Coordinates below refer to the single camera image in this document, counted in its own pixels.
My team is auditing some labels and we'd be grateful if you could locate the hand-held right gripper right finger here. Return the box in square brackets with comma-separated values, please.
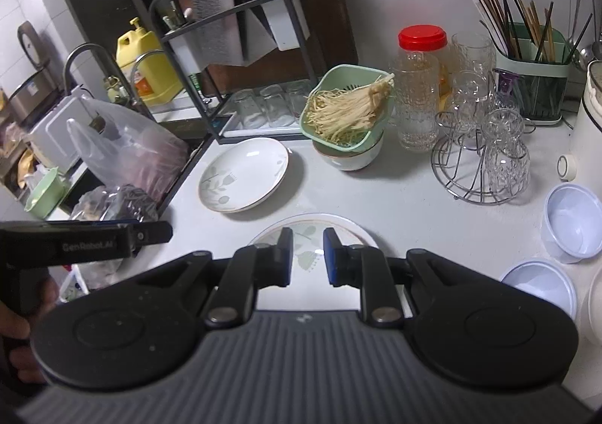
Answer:
[323, 227, 486, 329]

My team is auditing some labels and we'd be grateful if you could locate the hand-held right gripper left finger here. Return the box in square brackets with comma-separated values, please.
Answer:
[135, 226, 295, 329]

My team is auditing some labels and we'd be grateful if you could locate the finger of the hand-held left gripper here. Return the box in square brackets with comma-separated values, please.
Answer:
[128, 220, 174, 255]

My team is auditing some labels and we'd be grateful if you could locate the white floral plate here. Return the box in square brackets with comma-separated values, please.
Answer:
[197, 137, 291, 214]
[246, 213, 380, 274]

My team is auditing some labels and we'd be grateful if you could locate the person's left hand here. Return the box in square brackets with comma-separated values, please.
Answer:
[0, 271, 60, 386]

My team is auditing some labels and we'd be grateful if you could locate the green plastic bowl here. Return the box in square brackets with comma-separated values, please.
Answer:
[23, 167, 67, 220]

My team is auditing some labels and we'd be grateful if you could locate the clear plastic bag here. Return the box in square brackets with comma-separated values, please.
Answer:
[66, 93, 190, 213]

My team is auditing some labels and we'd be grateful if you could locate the white ceramic bowl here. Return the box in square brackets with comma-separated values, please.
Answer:
[312, 130, 384, 172]

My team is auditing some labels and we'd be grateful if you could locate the white plastic box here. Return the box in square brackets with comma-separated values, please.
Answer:
[29, 86, 97, 171]

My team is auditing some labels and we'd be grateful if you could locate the tray of drinking glasses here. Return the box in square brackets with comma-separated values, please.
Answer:
[221, 110, 312, 139]

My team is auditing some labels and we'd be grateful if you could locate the enoki mushroom bunch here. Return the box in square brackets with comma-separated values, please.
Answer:
[306, 74, 395, 145]

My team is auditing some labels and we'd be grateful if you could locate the rice cooker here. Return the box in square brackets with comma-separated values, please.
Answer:
[8, 67, 52, 129]

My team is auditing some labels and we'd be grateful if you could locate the upturned clear glass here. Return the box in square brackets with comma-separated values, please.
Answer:
[233, 90, 267, 129]
[260, 84, 295, 126]
[287, 80, 315, 119]

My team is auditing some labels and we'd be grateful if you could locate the yellow detergent bottle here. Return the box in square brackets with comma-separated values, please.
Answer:
[116, 17, 184, 107]

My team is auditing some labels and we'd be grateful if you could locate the green plastic colander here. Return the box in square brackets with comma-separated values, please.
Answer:
[299, 64, 394, 157]

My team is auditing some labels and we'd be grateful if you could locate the metal faucet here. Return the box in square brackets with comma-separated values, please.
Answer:
[63, 43, 156, 124]

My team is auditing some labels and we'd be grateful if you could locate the red lid glass jar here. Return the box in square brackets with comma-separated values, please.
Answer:
[391, 25, 448, 153]

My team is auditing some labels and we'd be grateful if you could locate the textured drinking glass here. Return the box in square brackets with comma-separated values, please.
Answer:
[450, 70, 493, 134]
[450, 31, 496, 76]
[482, 108, 526, 147]
[483, 139, 531, 193]

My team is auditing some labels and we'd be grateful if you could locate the black dish rack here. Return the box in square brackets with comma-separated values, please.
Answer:
[149, 0, 325, 145]

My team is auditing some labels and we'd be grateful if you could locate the steel cleaver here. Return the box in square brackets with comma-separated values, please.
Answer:
[181, 0, 237, 68]

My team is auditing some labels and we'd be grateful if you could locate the brown cutting board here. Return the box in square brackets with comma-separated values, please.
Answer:
[198, 0, 359, 98]

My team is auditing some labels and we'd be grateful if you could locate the green chopstick holder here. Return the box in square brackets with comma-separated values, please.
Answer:
[494, 23, 571, 124]

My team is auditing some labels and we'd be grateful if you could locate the utensil holder with chopsticks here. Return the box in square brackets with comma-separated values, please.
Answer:
[467, 0, 594, 64]

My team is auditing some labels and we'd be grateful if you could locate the wire cup rack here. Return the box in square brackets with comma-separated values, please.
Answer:
[431, 111, 531, 206]

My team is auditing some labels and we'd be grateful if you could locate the white pot with handle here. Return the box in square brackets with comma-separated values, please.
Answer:
[557, 59, 602, 182]

